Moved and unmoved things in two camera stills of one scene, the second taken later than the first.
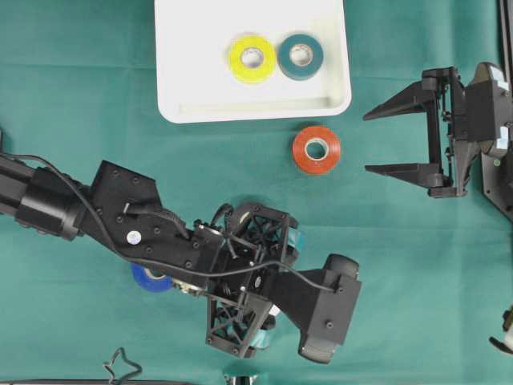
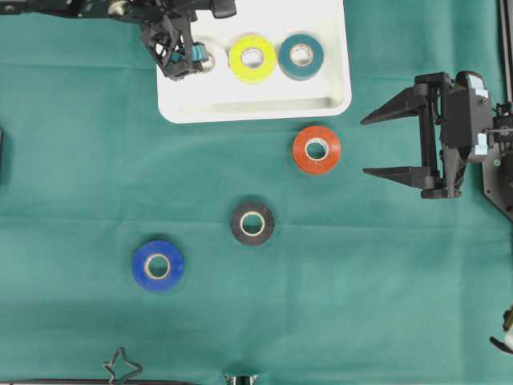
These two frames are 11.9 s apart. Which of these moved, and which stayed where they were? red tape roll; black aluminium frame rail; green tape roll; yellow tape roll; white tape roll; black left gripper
Moved: black left gripper; white tape roll
Stayed: black aluminium frame rail; green tape roll; red tape roll; yellow tape roll
